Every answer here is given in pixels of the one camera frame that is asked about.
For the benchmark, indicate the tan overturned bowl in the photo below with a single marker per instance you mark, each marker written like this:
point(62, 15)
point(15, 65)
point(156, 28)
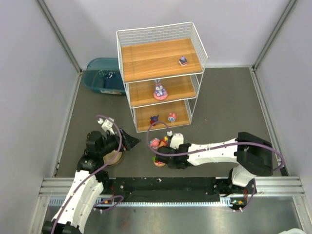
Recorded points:
point(112, 158)

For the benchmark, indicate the blue stitch toy figure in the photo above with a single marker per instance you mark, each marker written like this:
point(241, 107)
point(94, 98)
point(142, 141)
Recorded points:
point(153, 120)

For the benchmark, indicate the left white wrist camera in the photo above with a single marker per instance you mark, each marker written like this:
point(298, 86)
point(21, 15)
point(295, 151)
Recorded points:
point(107, 125)

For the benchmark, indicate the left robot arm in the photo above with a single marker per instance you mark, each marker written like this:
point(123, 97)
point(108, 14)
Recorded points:
point(88, 184)

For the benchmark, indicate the pink melody toy on shelf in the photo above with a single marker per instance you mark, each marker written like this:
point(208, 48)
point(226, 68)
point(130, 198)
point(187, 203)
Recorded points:
point(172, 117)

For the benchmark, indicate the purple bunny pink donut toy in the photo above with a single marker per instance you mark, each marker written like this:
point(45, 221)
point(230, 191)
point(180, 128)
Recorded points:
point(160, 93)

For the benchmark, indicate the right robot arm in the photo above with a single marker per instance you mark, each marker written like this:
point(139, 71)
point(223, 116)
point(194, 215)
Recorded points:
point(251, 155)

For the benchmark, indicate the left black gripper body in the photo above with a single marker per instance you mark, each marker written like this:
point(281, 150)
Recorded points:
point(123, 141)

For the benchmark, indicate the white wire wooden shelf rack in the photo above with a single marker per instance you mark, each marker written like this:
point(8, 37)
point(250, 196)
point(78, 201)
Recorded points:
point(146, 54)

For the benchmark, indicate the small purple cake toy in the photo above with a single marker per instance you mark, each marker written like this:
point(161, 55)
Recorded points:
point(183, 61)

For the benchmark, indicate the teal plastic bin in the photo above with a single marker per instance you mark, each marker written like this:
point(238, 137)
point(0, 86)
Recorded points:
point(93, 77)

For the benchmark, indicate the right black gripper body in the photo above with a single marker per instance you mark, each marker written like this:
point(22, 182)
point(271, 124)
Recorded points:
point(160, 153)

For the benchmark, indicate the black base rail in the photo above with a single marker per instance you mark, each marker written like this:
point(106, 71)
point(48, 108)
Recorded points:
point(169, 189)

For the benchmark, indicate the dark blue object in bin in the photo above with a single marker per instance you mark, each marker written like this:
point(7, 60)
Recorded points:
point(109, 75)

